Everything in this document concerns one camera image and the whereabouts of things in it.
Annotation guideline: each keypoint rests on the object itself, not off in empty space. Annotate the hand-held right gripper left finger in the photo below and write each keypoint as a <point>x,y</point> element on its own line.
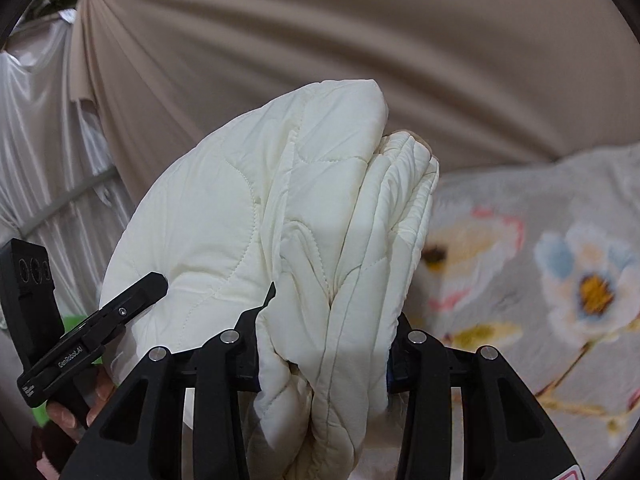
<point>247,352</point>

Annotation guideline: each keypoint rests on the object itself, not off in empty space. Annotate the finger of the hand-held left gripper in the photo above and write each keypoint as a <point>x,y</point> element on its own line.
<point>137,297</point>

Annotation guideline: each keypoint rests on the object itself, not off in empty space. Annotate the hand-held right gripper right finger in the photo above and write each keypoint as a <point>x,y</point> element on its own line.
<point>396,366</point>

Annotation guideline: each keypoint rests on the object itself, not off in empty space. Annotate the white quilted blanket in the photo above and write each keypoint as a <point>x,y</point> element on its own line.
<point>225,220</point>

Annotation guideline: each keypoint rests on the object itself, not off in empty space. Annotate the person's left hand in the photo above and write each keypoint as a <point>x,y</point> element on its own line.
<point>100,395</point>

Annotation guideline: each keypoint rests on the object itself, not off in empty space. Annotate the floral bed sheet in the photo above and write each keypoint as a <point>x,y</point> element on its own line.
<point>500,310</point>

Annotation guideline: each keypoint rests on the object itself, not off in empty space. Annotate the silver satin curtain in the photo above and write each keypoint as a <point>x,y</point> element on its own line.
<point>40,135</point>

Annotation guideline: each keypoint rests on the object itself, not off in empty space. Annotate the beige curtain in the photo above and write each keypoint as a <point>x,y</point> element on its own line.
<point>350,25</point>

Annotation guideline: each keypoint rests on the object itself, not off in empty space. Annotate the grey metal rail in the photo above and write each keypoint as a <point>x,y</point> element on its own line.
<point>75,195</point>

